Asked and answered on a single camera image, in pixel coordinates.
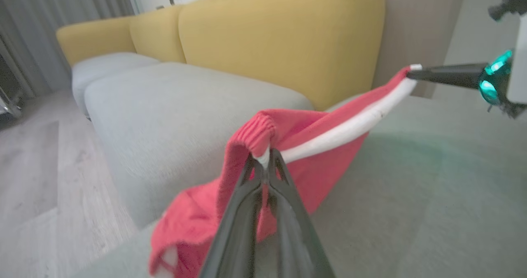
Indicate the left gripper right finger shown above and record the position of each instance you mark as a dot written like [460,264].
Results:
[296,237]

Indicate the yellow sofa backrest cushion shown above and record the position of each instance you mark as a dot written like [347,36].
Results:
[94,39]
[288,35]
[158,35]

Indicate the black wheeled flight case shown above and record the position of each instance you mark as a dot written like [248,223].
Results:
[8,101]

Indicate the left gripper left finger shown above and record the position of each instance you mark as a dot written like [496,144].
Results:
[239,228]

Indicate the red shorts with white stripe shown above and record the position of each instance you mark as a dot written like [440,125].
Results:
[321,162]

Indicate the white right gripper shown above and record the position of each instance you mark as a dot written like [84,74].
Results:
[500,78]

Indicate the grey curtain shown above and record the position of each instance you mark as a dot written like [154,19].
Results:
[49,10]

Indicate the large grey sofa seat cushion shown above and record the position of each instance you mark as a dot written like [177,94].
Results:
[411,204]

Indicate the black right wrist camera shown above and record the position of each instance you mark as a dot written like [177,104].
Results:
[510,0]

